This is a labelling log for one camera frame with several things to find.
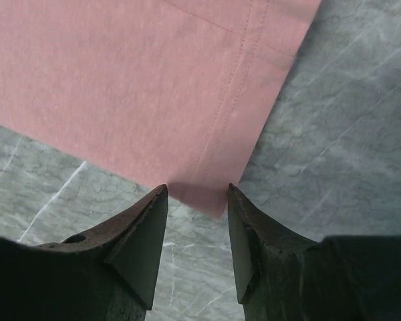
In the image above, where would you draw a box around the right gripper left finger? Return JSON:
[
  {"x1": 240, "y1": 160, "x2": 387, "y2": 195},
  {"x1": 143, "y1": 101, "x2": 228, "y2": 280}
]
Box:
[{"x1": 0, "y1": 185, "x2": 168, "y2": 320}]

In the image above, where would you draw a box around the pink printed t shirt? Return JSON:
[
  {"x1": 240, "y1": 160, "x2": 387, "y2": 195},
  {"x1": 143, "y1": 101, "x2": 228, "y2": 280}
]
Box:
[{"x1": 0, "y1": 1, "x2": 319, "y2": 217}]

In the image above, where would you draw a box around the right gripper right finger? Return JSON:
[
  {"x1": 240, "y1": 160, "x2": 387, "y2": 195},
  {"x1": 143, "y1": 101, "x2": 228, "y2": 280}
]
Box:
[{"x1": 228, "y1": 185, "x2": 401, "y2": 320}]

